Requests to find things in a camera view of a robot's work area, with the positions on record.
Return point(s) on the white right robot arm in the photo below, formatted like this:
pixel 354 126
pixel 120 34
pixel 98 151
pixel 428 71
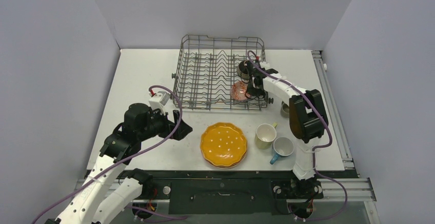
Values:
pixel 308 119

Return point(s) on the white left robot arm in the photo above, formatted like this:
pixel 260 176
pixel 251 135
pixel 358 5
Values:
pixel 141 122

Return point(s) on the black table frame rail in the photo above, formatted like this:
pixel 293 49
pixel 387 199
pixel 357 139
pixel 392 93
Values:
pixel 227 192

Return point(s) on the grey wire dish rack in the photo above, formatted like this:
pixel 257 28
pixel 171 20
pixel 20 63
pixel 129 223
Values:
pixel 206 71

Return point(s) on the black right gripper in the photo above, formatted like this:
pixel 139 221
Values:
pixel 256 81

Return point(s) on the small grey-green mug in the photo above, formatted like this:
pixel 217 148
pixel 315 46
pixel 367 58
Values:
pixel 284 111

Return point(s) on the pale yellow mug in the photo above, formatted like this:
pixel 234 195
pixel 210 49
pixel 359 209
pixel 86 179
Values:
pixel 265 135

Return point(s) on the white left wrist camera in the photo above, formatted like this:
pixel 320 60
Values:
pixel 158 102

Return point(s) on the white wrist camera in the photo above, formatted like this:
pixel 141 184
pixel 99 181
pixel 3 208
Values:
pixel 158 102
pixel 263 65

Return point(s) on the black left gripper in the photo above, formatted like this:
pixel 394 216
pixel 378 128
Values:
pixel 167 124

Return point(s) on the yellow polka dot plate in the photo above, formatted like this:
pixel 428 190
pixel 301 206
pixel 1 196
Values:
pixel 223 144

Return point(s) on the dark patterned cream bowl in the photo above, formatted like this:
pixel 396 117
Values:
pixel 242 70

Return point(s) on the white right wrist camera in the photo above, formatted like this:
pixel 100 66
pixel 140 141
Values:
pixel 263 65

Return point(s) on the aluminium side rail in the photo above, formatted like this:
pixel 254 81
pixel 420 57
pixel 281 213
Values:
pixel 334 116

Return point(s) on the orange patterned small bowl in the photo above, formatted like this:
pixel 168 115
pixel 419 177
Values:
pixel 238 91

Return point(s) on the blue mug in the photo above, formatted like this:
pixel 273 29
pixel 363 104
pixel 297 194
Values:
pixel 282 147

